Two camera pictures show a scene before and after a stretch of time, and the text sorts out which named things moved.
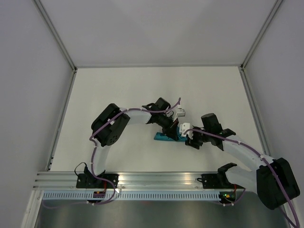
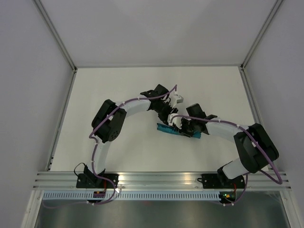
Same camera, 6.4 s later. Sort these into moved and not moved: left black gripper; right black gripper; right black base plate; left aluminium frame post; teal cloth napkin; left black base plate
Moved: teal cloth napkin; right black gripper; left black gripper
Not moved: right black base plate; left aluminium frame post; left black base plate
